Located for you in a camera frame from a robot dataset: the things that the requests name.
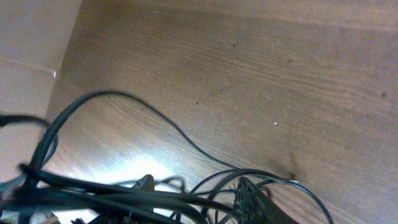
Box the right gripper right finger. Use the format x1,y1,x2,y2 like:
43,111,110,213
233,177,299,224

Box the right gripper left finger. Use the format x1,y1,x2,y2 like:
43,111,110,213
71,174,155,224

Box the black usb cable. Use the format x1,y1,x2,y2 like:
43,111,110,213
169,167,335,224
0,90,299,224

